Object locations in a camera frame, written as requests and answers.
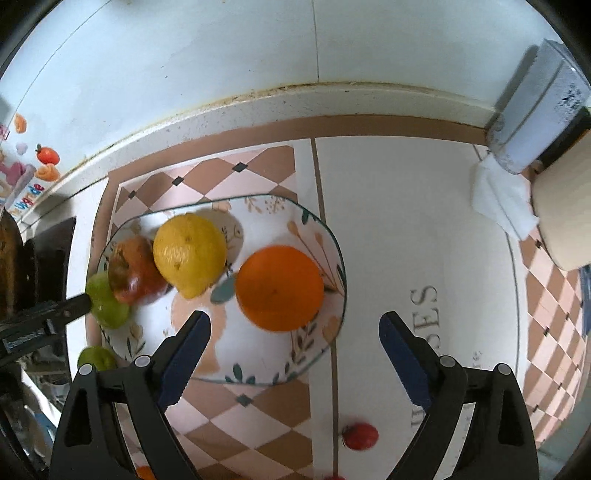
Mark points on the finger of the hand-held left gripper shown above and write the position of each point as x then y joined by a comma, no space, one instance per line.
69,308

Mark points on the colourful wall sticker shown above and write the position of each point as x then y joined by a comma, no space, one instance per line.
46,154

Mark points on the checkered counter mat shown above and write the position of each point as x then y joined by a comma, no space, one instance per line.
392,207

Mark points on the green apple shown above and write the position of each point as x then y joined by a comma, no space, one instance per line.
108,311
97,357

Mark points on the silver spray can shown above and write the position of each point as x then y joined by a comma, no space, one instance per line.
535,110

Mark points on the floral ceramic plate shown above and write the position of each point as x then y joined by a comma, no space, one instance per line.
258,355

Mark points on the cream utensil holder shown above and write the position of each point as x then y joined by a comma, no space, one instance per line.
568,212

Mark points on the orange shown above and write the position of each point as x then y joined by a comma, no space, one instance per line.
145,474
279,288

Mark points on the red apple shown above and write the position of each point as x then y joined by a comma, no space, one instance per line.
134,272

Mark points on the white tissue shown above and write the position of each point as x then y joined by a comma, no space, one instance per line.
501,198

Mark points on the yellow lemon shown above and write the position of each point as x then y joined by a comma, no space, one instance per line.
189,254

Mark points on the red cherry tomato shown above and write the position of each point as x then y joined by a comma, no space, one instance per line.
361,436

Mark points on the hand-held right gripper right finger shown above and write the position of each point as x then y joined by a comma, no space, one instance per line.
406,364

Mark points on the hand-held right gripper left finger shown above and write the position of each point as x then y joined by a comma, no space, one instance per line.
184,360

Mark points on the black gas stove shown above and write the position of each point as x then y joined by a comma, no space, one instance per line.
51,258

